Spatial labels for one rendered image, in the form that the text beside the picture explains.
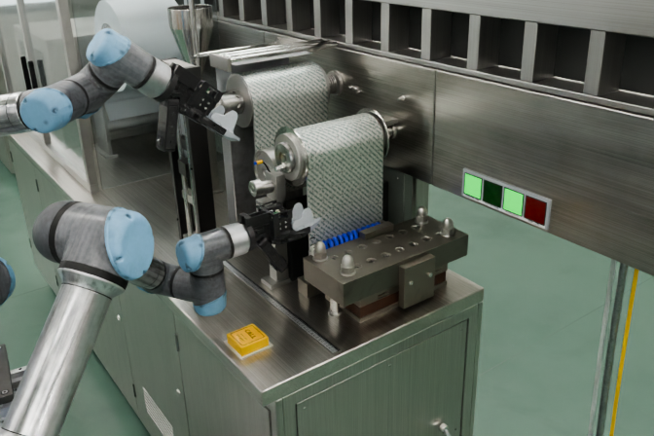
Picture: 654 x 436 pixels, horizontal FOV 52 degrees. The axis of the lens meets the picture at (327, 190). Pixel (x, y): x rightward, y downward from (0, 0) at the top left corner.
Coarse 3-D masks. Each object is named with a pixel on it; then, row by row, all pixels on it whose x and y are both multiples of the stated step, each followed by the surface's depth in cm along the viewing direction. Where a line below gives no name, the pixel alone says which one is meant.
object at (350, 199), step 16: (336, 176) 163; (352, 176) 167; (368, 176) 170; (320, 192) 162; (336, 192) 165; (352, 192) 168; (368, 192) 171; (320, 208) 164; (336, 208) 167; (352, 208) 170; (368, 208) 173; (320, 224) 165; (336, 224) 168; (352, 224) 172; (368, 224) 175; (320, 240) 167
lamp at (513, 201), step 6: (510, 192) 149; (504, 198) 151; (510, 198) 149; (516, 198) 148; (522, 198) 147; (504, 204) 151; (510, 204) 150; (516, 204) 148; (522, 204) 147; (510, 210) 150; (516, 210) 149
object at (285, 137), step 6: (276, 138) 162; (282, 138) 160; (288, 138) 158; (294, 138) 157; (276, 144) 163; (294, 144) 156; (294, 150) 157; (300, 150) 156; (300, 156) 156; (300, 162) 156; (300, 168) 157; (288, 174) 162; (294, 174) 160; (300, 174) 159
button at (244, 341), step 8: (240, 328) 152; (248, 328) 151; (256, 328) 151; (232, 336) 149; (240, 336) 149; (248, 336) 149; (256, 336) 149; (264, 336) 148; (232, 344) 148; (240, 344) 146; (248, 344) 146; (256, 344) 147; (264, 344) 148; (240, 352) 145; (248, 352) 146
